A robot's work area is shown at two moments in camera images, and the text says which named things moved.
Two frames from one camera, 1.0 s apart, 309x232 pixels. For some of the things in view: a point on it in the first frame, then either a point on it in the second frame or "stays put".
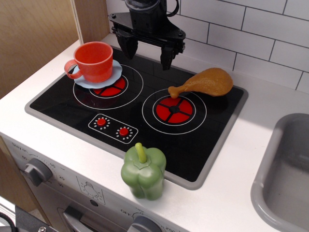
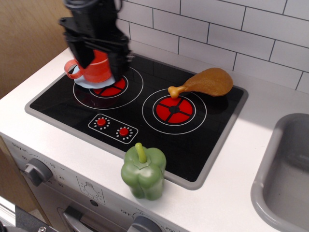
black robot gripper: x=148 y=22 to x=93 y=23
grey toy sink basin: x=280 y=193 stays put
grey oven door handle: x=74 y=216 stays put
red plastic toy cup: x=94 y=60 stays put
